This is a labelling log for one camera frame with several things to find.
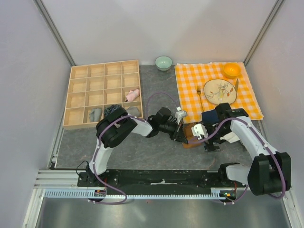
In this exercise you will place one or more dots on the teal ceramic bowl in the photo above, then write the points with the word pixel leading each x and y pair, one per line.
pixel 163 63

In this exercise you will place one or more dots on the striped dark rolled cloth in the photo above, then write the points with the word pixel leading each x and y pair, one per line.
pixel 111 109

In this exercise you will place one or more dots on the right aluminium corner post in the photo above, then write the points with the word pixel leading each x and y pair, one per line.
pixel 264 29

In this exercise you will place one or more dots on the grey ribbed cup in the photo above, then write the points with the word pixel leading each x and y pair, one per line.
pixel 243 145

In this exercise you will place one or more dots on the grey cable duct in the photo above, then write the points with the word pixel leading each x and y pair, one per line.
pixel 102 194

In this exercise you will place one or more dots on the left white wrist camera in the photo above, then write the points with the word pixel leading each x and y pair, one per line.
pixel 180 114

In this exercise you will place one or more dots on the navy blue underwear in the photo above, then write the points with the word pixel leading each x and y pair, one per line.
pixel 210 117

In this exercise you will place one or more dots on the brown underwear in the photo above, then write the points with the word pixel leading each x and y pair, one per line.
pixel 189 136

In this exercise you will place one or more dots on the beige decorated plate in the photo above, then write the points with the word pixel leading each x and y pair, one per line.
pixel 218 91

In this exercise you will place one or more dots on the orange bowl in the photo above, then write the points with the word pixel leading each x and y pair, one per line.
pixel 231 70

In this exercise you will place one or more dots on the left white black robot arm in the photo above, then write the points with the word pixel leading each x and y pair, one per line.
pixel 116 126

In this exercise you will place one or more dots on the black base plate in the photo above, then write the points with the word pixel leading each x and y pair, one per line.
pixel 167 181

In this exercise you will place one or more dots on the left aluminium corner post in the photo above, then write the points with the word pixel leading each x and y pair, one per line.
pixel 55 32

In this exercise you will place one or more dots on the pink rolled cloth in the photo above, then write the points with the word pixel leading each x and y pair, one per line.
pixel 132 95

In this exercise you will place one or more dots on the wooden compartment tray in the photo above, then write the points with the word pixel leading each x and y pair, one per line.
pixel 100 86

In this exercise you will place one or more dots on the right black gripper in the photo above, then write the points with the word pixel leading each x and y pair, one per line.
pixel 209 146

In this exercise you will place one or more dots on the gold knife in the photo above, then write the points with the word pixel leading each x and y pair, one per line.
pixel 236 85

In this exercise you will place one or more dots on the white cloth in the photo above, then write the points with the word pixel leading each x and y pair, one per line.
pixel 230 137

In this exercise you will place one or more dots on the aluminium frame rail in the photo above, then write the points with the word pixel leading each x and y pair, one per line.
pixel 66 179

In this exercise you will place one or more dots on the orange checkered tablecloth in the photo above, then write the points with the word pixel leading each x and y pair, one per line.
pixel 188 76

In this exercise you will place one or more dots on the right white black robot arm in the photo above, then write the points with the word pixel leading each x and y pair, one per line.
pixel 270 170

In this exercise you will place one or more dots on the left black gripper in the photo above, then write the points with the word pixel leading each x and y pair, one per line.
pixel 178 130

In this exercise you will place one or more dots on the gold fork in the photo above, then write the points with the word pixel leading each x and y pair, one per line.
pixel 198 91

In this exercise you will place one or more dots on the light grey rolled cloth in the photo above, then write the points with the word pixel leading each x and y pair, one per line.
pixel 95 115

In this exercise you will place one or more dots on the aluminium corner post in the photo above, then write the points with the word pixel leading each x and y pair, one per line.
pixel 55 32
pixel 264 29

